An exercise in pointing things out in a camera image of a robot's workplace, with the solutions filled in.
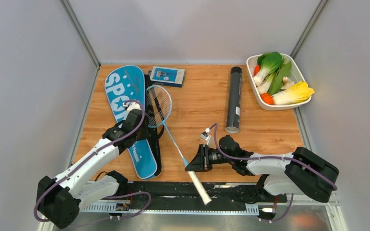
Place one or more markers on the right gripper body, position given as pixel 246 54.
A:
pixel 206 158

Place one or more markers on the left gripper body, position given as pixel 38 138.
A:
pixel 142 134

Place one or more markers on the blue racket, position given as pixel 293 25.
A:
pixel 160 101

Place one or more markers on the blue racket bag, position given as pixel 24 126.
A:
pixel 122 84

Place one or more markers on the black shuttlecock tube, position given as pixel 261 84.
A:
pixel 233 113

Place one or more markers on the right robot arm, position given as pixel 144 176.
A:
pixel 297 172

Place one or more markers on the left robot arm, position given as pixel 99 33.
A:
pixel 60 199

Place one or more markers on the blue product box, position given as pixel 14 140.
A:
pixel 167 76

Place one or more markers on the orange carrot front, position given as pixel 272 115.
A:
pixel 267 98

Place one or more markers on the orange carrot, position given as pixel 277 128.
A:
pixel 256 70
pixel 267 98

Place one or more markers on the orange carrot back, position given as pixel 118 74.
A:
pixel 256 70

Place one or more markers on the white plastic basin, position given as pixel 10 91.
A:
pixel 295 76

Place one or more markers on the white mushroom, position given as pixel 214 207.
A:
pixel 287 83

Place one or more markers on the yellow cabbage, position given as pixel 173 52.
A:
pixel 297 93

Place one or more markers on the green bok choy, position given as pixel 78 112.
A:
pixel 269 62

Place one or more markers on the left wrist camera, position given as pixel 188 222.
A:
pixel 131 105

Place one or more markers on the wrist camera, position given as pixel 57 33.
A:
pixel 206 136
pixel 131 105

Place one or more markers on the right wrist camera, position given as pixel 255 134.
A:
pixel 206 136

